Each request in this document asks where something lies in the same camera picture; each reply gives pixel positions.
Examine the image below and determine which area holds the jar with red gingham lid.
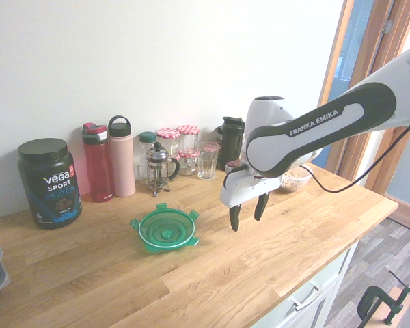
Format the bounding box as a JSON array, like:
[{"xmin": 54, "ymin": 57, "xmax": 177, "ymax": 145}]
[
  {"xmin": 197, "ymin": 141, "xmax": 221, "ymax": 155},
  {"xmin": 177, "ymin": 150, "xmax": 200, "ymax": 177},
  {"xmin": 156, "ymin": 128, "xmax": 181, "ymax": 160},
  {"xmin": 176, "ymin": 124, "xmax": 200, "ymax": 154}
]

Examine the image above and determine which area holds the glass French press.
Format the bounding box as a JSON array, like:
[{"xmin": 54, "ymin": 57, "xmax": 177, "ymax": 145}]
[{"xmin": 145, "ymin": 141, "xmax": 181, "ymax": 198}]

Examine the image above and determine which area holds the wooden door frame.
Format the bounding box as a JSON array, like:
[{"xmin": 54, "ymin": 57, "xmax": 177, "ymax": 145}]
[{"xmin": 317, "ymin": 0, "xmax": 410, "ymax": 236}]

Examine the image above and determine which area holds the dark spice jar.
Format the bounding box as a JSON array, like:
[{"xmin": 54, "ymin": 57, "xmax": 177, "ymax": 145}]
[{"xmin": 216, "ymin": 125, "xmax": 226, "ymax": 169}]

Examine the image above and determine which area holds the clear glass tumbler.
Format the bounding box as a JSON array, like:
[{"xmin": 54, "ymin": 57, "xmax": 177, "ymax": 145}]
[{"xmin": 197, "ymin": 145, "xmax": 221, "ymax": 181}]

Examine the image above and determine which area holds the black shaker bottle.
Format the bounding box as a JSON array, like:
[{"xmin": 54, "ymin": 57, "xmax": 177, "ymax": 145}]
[{"xmin": 221, "ymin": 115, "xmax": 245, "ymax": 172}]

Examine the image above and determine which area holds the clear plastic food bowl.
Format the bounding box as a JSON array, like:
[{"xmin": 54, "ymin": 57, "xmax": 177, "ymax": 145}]
[{"xmin": 280, "ymin": 163, "xmax": 312, "ymax": 194}]

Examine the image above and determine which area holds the pink metal bottle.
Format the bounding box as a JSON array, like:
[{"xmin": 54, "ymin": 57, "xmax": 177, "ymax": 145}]
[{"xmin": 107, "ymin": 115, "xmax": 137, "ymax": 198}]

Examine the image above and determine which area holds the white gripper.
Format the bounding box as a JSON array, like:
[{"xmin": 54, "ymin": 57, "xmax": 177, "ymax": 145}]
[{"xmin": 219, "ymin": 167, "xmax": 283, "ymax": 233}]

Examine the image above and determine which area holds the pale kitchen cabinet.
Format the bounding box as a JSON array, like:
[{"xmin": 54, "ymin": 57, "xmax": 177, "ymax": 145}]
[{"xmin": 251, "ymin": 238, "xmax": 359, "ymax": 328}]

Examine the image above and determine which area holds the red water bottle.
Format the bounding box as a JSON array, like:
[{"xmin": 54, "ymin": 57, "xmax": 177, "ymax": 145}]
[{"xmin": 81, "ymin": 122, "xmax": 115, "ymax": 204}]

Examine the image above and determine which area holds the silver cabinet handle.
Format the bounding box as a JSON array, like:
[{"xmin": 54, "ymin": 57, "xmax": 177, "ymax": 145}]
[{"xmin": 289, "ymin": 282, "xmax": 324, "ymax": 308}]

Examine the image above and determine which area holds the black camera cable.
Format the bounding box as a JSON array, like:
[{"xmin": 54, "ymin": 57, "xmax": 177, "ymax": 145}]
[{"xmin": 303, "ymin": 118, "xmax": 410, "ymax": 194}]

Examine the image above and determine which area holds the black Vega protein tub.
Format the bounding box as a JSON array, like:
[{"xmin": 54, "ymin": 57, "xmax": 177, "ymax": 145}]
[{"xmin": 16, "ymin": 138, "xmax": 83, "ymax": 230}]

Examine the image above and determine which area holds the green metal clamp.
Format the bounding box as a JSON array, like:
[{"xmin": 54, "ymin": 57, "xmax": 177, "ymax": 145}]
[{"xmin": 357, "ymin": 271, "xmax": 410, "ymax": 325}]

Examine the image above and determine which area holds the cereal rings heap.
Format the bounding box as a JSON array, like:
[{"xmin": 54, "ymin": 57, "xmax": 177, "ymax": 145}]
[{"xmin": 284, "ymin": 172, "xmax": 309, "ymax": 191}]

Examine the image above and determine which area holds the green round container lid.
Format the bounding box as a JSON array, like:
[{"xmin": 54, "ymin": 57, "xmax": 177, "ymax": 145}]
[{"xmin": 128, "ymin": 202, "xmax": 201, "ymax": 256}]

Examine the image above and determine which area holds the clear jar with green lid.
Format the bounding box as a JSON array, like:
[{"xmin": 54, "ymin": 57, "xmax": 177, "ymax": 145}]
[{"xmin": 136, "ymin": 131, "xmax": 157, "ymax": 181}]

